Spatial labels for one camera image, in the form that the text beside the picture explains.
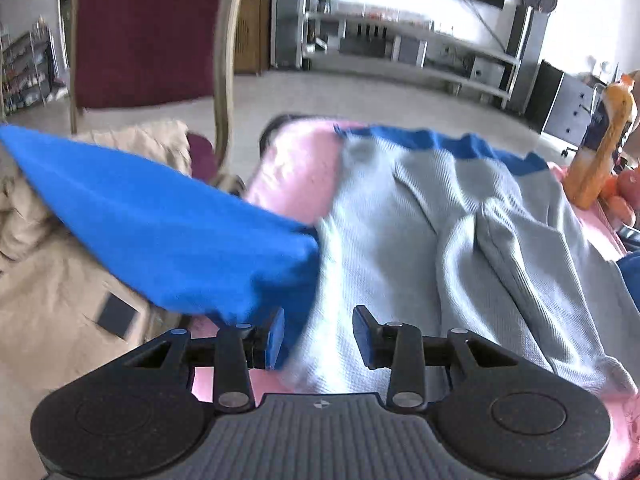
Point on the black cabinet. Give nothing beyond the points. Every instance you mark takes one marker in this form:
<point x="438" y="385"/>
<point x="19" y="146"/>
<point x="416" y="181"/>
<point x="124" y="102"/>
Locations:
<point x="560" y="97"/>

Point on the wooden cabinet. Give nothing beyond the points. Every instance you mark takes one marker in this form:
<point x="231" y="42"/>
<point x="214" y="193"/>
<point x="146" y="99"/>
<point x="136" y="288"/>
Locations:
<point x="252" y="35"/>

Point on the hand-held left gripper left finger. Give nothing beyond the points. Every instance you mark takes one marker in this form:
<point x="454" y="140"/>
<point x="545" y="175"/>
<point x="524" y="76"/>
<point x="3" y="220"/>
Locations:
<point x="274" y="340"/>

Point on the small tangerine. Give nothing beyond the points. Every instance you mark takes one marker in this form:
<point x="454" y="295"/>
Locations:
<point x="609" y="188"/>

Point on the maroon banquet chair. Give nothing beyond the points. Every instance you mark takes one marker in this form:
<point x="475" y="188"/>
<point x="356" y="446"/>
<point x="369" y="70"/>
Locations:
<point x="140" y="35"/>

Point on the black fruit tray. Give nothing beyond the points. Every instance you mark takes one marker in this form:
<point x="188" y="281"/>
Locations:
<point x="630" y="237"/>

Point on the pink printed blanket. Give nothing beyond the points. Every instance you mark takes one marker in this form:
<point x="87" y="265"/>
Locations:
<point x="295" y="175"/>

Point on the beige garment with black patch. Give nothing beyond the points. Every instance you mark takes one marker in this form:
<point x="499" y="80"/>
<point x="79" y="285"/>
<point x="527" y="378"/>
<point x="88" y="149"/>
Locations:
<point x="50" y="280"/>

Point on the grey subwoofer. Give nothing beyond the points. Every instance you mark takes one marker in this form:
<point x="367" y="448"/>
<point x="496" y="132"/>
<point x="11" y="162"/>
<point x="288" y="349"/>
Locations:
<point x="480" y="67"/>

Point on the metal shoe rack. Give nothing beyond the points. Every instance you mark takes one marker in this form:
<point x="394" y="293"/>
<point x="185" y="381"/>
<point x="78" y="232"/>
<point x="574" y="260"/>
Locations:
<point x="25" y="75"/>

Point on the orange juice bottle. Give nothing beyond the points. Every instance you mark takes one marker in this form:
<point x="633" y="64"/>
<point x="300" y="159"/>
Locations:
<point x="597" y="160"/>

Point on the red apple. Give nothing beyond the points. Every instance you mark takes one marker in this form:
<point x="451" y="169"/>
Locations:
<point x="631" y="182"/>
<point x="622" y="210"/>

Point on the small grey speaker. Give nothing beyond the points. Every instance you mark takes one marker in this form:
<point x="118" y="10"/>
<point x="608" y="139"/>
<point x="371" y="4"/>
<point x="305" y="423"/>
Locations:
<point x="410" y="51"/>

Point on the grey television stand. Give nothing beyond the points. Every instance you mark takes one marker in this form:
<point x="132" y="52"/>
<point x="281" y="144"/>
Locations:
<point x="380" y="62"/>

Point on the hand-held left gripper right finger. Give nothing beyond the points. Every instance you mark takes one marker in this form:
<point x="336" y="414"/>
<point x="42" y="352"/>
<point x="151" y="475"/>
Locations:
<point x="362" y="340"/>

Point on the grey tower speaker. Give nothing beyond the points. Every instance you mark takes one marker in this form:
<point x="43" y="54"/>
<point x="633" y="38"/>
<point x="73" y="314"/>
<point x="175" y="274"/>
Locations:
<point x="287" y="15"/>
<point x="530" y="50"/>

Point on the light blue and blue sweater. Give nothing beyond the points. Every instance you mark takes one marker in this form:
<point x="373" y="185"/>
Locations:
<point x="400" y="240"/>

